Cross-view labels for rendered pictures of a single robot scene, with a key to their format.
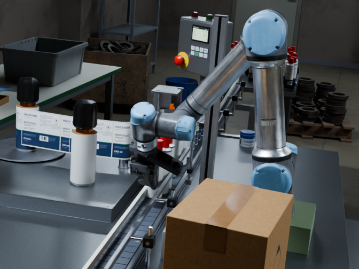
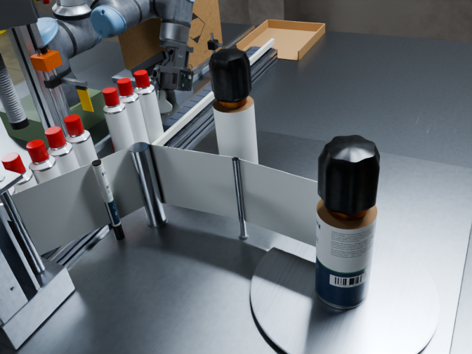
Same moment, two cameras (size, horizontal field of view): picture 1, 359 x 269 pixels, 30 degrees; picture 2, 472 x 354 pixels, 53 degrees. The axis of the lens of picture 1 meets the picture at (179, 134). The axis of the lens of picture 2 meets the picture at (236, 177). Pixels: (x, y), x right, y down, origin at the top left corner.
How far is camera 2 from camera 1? 3.16 m
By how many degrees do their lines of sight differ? 125
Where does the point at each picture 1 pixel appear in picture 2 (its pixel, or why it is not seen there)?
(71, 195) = (261, 144)
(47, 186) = (292, 161)
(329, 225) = not seen: outside the picture
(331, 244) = not seen: hidden behind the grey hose
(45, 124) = (298, 199)
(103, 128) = (184, 164)
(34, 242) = (303, 111)
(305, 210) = (24, 101)
